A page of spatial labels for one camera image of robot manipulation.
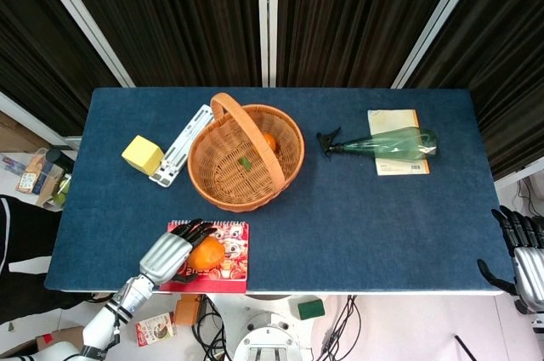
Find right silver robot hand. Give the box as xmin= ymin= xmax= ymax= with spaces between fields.
xmin=476 ymin=205 xmax=544 ymax=315

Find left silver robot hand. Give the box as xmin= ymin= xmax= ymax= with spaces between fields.
xmin=139 ymin=218 xmax=218 ymax=286

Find orange fruit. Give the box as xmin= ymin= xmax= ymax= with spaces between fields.
xmin=261 ymin=133 xmax=279 ymax=155
xmin=187 ymin=235 xmax=226 ymax=270

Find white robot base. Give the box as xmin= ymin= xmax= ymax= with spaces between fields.
xmin=211 ymin=294 xmax=326 ymax=361

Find woven wicker basket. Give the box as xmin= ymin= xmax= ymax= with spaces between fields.
xmin=186 ymin=92 xmax=306 ymax=213

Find orange box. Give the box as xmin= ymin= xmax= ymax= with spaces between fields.
xmin=174 ymin=294 xmax=201 ymax=327

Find red spiral desk calendar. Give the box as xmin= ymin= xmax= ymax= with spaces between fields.
xmin=159 ymin=219 xmax=251 ymax=294

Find red snack packet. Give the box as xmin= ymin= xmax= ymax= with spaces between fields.
xmin=135 ymin=312 xmax=178 ymax=347

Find white plastic folding stand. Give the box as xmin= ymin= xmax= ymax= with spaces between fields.
xmin=148 ymin=104 xmax=214 ymax=189

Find yellow cube block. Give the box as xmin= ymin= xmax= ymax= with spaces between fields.
xmin=121 ymin=135 xmax=164 ymax=175

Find cardboard box with clutter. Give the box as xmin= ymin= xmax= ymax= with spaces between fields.
xmin=15 ymin=147 xmax=76 ymax=212

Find green block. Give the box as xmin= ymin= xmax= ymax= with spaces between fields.
xmin=297 ymin=299 xmax=326 ymax=320

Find green glass spray bottle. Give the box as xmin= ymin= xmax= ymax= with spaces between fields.
xmin=315 ymin=126 xmax=439 ymax=162

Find blue table cloth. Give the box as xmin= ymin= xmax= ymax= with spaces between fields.
xmin=43 ymin=87 xmax=513 ymax=294

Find beige paperback book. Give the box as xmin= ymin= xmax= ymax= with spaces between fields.
xmin=367 ymin=109 xmax=431 ymax=177

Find black cables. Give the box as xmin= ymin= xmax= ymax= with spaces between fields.
xmin=321 ymin=294 xmax=362 ymax=361
xmin=191 ymin=294 xmax=233 ymax=361

